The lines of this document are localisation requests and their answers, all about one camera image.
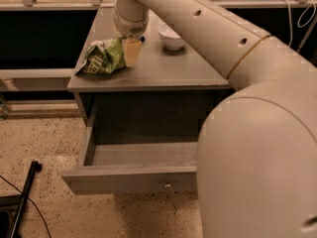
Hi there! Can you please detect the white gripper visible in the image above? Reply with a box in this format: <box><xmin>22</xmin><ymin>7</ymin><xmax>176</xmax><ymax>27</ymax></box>
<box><xmin>113</xmin><ymin>9</ymin><xmax>149</xmax><ymax>67</ymax></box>

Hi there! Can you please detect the green jalapeno chip bag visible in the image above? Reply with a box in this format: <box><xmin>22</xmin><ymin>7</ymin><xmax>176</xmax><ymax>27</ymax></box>
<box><xmin>76</xmin><ymin>38</ymin><xmax>126</xmax><ymax>74</ymax></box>

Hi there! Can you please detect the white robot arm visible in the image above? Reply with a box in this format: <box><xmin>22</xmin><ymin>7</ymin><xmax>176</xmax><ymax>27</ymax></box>
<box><xmin>117</xmin><ymin>0</ymin><xmax>317</xmax><ymax>238</ymax></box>

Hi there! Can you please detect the open grey top drawer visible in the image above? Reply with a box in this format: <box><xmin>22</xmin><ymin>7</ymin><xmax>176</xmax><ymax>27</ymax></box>
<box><xmin>60</xmin><ymin>96</ymin><xmax>200</xmax><ymax>196</ymax></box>

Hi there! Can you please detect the white ceramic bowl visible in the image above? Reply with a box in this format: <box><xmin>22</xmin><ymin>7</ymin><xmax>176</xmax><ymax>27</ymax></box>
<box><xmin>158</xmin><ymin>24</ymin><xmax>185</xmax><ymax>51</ymax></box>

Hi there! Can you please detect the grey wooden cabinet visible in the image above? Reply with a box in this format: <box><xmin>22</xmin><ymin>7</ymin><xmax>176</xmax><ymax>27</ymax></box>
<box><xmin>68</xmin><ymin>13</ymin><xmax>229</xmax><ymax>119</ymax></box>

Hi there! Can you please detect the black stand leg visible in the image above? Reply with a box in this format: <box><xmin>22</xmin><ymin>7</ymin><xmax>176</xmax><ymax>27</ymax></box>
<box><xmin>0</xmin><ymin>161</ymin><xmax>42</xmax><ymax>238</ymax></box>

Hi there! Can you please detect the thin black floor cable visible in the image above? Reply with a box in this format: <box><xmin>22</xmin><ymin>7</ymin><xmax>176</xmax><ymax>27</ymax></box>
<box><xmin>0</xmin><ymin>175</ymin><xmax>53</xmax><ymax>238</ymax></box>

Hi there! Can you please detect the white cable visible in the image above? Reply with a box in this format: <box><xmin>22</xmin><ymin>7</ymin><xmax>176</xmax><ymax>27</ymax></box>
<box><xmin>280</xmin><ymin>0</ymin><xmax>317</xmax><ymax>48</ymax></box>

